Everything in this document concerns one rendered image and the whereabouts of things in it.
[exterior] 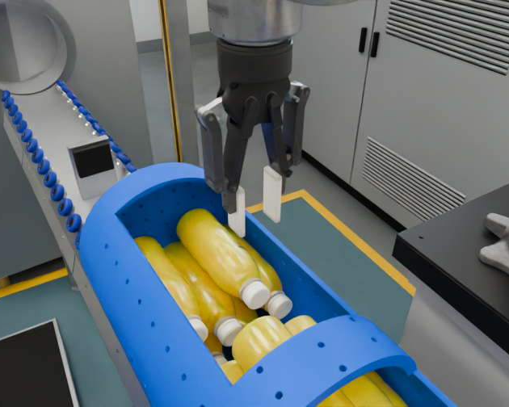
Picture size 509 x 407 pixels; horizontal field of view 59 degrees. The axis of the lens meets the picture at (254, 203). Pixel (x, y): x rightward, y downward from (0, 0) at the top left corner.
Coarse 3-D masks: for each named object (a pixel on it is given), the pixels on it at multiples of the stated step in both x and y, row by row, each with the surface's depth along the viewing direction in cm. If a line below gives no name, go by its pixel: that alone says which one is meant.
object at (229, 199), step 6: (222, 192) 53; (228, 192) 52; (222, 198) 53; (228, 198) 52; (234, 198) 53; (222, 204) 54; (228, 204) 53; (234, 204) 53; (228, 210) 53; (234, 210) 54
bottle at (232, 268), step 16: (192, 224) 75; (208, 224) 74; (192, 240) 74; (208, 240) 72; (224, 240) 71; (208, 256) 70; (224, 256) 68; (240, 256) 68; (208, 272) 70; (224, 272) 67; (240, 272) 67; (256, 272) 68; (224, 288) 68; (240, 288) 67
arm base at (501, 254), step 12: (492, 216) 86; (504, 216) 85; (492, 228) 85; (504, 228) 83; (504, 240) 82; (480, 252) 81; (492, 252) 80; (504, 252) 79; (492, 264) 79; (504, 264) 78
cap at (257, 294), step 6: (258, 282) 66; (246, 288) 66; (252, 288) 65; (258, 288) 65; (264, 288) 65; (246, 294) 65; (252, 294) 65; (258, 294) 65; (264, 294) 66; (246, 300) 65; (252, 300) 65; (258, 300) 66; (264, 300) 67; (252, 306) 66; (258, 306) 67
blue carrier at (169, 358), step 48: (144, 192) 69; (192, 192) 81; (96, 240) 68; (96, 288) 69; (144, 288) 58; (288, 288) 75; (144, 336) 55; (192, 336) 50; (336, 336) 47; (384, 336) 51; (144, 384) 56; (192, 384) 48; (240, 384) 45; (288, 384) 43; (336, 384) 43; (432, 384) 52
